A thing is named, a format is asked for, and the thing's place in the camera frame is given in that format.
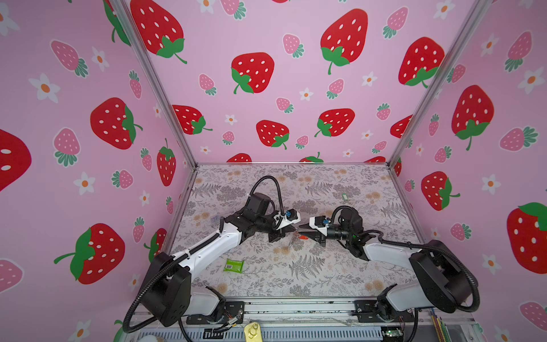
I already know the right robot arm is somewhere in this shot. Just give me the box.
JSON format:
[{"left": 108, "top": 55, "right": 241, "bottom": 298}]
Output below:
[{"left": 298, "top": 205, "right": 480, "bottom": 321}]

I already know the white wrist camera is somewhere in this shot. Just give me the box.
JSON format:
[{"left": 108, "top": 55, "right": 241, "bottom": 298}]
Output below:
[
  {"left": 276, "top": 209, "right": 301, "bottom": 230},
  {"left": 309, "top": 216, "right": 331, "bottom": 237}
]

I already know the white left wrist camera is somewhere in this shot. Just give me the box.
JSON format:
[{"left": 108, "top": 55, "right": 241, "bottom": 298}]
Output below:
[{"left": 276, "top": 209, "right": 301, "bottom": 230}]

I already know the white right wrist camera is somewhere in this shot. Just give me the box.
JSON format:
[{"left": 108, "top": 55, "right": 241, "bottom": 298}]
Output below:
[{"left": 309, "top": 216, "right": 331, "bottom": 237}]

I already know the green packet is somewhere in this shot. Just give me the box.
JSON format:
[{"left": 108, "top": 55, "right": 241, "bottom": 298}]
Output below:
[{"left": 224, "top": 259, "right": 244, "bottom": 274}]

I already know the clear plastic key tag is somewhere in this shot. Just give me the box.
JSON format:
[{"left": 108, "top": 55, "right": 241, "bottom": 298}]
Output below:
[{"left": 210, "top": 215, "right": 221, "bottom": 226}]

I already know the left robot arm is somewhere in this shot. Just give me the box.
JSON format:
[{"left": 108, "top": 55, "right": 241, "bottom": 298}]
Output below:
[{"left": 122, "top": 190, "right": 301, "bottom": 334}]

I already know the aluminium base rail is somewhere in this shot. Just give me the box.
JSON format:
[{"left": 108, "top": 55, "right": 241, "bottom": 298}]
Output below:
[{"left": 121, "top": 297, "right": 485, "bottom": 341}]

